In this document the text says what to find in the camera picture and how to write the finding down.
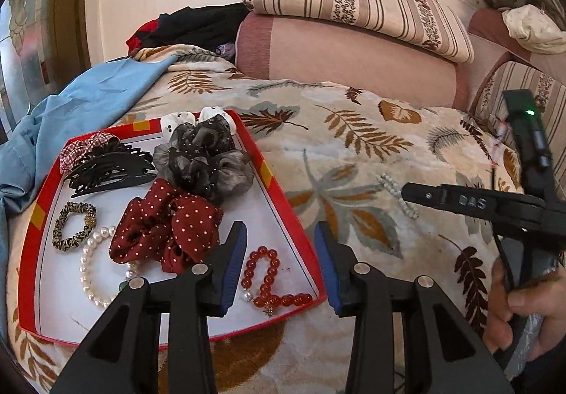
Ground large white pearl bracelet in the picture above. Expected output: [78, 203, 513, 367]
[79, 224, 140, 310]

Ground leopard print hair tie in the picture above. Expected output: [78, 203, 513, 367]
[52, 200, 98, 252]

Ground dark red polka dot scrunchie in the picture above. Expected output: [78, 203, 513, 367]
[109, 178, 224, 275]

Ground red bead bracelet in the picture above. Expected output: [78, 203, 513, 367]
[239, 245, 315, 318]

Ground red rimmed white tray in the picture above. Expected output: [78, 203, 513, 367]
[17, 111, 326, 348]

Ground black hair claw clip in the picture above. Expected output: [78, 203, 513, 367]
[64, 138, 157, 198]

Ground red white plaid scrunchie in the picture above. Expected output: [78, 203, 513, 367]
[58, 131, 120, 175]

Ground grey black sheer scrunchie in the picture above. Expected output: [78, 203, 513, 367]
[152, 116, 254, 206]

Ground white cherry print scrunchie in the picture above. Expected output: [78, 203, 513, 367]
[160, 106, 237, 139]

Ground person's right hand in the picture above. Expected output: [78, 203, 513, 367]
[483, 259, 566, 361]

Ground pink cushion right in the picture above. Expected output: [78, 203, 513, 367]
[468, 8, 565, 83]

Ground cream crumpled cloth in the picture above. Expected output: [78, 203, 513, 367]
[502, 5, 566, 55]

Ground leaf pattern plush blanket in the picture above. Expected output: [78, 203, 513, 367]
[6, 46, 520, 393]

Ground light blue cloth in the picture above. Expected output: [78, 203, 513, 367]
[0, 56, 178, 341]

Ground pink bolster pillow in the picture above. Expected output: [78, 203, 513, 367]
[235, 12, 469, 109]

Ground frosted glass door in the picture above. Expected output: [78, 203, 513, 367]
[1, 0, 59, 140]

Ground black and red clothes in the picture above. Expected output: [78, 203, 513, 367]
[126, 3, 249, 54]

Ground small grey pearl bracelet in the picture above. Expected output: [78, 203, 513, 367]
[376, 172, 420, 221]

